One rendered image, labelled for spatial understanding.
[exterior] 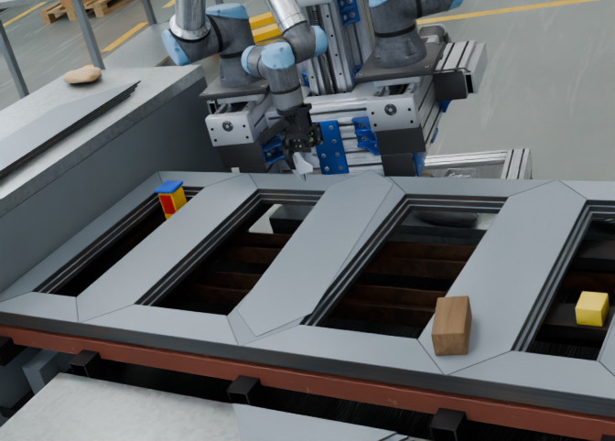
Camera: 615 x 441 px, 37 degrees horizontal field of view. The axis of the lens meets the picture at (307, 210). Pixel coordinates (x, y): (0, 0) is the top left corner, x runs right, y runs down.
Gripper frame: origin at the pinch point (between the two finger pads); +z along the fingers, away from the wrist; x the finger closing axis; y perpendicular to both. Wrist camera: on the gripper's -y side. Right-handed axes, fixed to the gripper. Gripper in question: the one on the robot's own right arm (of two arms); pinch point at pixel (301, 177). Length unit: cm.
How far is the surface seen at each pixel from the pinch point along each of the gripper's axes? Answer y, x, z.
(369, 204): 19.9, -3.2, 5.8
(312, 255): 16.6, -27.7, 5.9
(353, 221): 19.7, -11.8, 5.9
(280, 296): 17.4, -44.4, 5.9
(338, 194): 8.9, 1.4, 5.7
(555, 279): 72, -27, 8
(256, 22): -286, 409, 80
